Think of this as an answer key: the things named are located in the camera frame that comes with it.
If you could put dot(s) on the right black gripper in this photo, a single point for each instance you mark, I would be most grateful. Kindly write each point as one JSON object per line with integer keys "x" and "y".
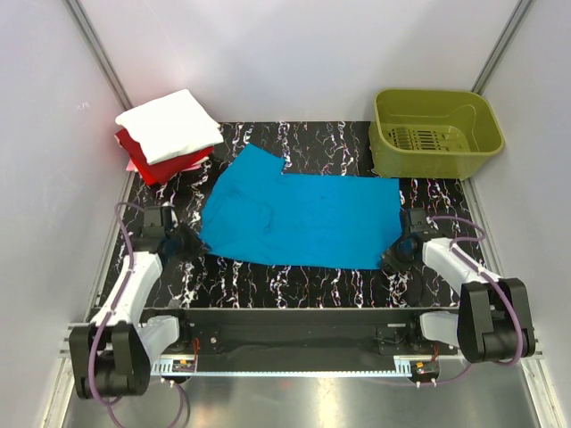
{"x": 389, "y": 262}

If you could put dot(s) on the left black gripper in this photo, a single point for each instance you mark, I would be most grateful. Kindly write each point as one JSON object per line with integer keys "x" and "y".
{"x": 196, "y": 247}

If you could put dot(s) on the blue t-shirt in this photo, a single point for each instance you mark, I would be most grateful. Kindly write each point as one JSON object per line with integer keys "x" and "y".
{"x": 258, "y": 213}

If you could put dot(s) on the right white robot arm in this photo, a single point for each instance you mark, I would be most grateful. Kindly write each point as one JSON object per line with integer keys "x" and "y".
{"x": 493, "y": 322}

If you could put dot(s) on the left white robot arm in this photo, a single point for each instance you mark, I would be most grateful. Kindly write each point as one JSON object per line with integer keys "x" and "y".
{"x": 125, "y": 303}

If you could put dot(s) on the folded red t-shirt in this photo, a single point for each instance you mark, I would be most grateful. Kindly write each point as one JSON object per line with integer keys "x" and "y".
{"x": 161, "y": 172}

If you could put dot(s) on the folded pink t-shirt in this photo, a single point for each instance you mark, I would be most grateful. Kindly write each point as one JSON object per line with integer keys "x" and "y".
{"x": 131, "y": 167}

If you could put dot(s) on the olive green plastic basket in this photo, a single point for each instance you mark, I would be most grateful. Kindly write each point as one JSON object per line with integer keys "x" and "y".
{"x": 432, "y": 133}

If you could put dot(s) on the folded white t-shirt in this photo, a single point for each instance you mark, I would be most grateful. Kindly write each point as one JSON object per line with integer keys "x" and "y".
{"x": 171, "y": 126}

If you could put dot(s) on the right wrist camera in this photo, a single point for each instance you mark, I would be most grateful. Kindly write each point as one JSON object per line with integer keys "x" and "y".
{"x": 414, "y": 221}

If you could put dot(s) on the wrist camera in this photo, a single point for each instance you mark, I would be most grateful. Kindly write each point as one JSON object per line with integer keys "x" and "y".
{"x": 158, "y": 221}
{"x": 414, "y": 221}

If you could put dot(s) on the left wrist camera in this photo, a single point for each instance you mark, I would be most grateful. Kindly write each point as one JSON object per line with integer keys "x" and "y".
{"x": 158, "y": 221}

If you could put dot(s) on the aluminium frame rail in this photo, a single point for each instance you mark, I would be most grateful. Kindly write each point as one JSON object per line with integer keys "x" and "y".
{"x": 178, "y": 361}

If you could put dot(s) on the left corner aluminium post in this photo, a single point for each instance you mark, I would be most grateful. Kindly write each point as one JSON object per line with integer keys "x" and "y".
{"x": 95, "y": 46}

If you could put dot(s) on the corner aluminium post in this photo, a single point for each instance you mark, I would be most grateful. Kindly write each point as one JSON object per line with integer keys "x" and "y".
{"x": 501, "y": 46}
{"x": 95, "y": 46}

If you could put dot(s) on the right corner aluminium post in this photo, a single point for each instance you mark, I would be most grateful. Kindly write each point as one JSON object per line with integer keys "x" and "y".
{"x": 501, "y": 46}

